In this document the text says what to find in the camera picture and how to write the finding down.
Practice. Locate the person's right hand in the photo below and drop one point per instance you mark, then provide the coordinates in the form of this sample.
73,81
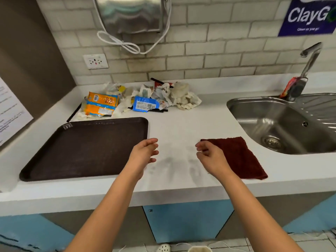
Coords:
214,160

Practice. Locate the person's left hand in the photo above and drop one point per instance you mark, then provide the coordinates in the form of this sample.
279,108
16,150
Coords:
139,158

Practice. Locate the person's left fingers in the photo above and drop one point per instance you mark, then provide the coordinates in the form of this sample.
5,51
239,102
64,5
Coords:
152,149

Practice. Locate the person's right fingers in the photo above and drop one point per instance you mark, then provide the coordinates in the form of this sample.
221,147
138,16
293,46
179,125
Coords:
202,150

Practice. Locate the person's left forearm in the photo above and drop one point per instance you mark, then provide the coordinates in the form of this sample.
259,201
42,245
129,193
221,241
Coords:
107,215

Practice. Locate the person's right forearm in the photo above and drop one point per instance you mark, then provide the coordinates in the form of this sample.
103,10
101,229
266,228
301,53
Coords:
258,217

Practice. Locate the dark red cleaning cloth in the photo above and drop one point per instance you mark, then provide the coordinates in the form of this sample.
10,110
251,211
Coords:
241,157

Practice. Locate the black straw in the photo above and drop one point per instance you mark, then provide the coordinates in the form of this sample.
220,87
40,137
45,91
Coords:
157,81
158,110

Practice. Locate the blue snack wrapper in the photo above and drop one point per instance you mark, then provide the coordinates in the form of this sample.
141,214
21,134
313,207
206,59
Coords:
144,104

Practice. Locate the torn white tissue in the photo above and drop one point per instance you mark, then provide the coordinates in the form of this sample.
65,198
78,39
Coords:
124,103

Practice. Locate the crumpled white printed wrapper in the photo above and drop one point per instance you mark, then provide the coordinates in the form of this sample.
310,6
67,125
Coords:
162,95

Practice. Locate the crumpled white tissue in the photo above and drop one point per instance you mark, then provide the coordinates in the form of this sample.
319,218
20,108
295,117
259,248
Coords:
185,97

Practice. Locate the dark brown plastic tray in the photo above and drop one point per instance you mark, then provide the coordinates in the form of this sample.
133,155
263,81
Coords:
86,148

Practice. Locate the orange snack packet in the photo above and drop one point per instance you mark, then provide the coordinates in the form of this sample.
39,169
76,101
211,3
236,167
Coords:
101,103

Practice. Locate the clear wrapper with yellow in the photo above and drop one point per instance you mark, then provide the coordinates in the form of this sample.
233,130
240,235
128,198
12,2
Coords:
115,88

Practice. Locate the blue cabinet door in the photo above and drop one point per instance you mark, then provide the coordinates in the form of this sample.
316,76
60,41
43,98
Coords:
313,216
31,233
187,220

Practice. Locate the black stick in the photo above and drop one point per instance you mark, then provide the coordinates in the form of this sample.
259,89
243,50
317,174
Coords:
74,112

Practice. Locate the stainless steel sink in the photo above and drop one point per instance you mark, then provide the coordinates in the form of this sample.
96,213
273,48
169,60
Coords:
288,123

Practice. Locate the white shoe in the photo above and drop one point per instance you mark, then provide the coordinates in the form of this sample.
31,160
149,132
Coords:
199,249
163,248

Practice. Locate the red orange packet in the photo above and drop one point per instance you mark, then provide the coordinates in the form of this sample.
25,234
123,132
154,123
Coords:
286,88

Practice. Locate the chrome tap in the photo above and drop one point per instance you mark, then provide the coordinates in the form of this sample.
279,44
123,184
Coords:
308,65

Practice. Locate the white paper notice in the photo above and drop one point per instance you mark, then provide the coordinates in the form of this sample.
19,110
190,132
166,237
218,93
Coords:
11,115

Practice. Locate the white wall socket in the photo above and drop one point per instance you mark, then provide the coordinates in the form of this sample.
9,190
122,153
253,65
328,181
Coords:
95,61

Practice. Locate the stainless steel wall dispenser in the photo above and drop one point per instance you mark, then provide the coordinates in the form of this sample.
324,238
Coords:
131,14

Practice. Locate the blue wall poster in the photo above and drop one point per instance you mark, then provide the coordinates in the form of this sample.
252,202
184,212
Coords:
307,18

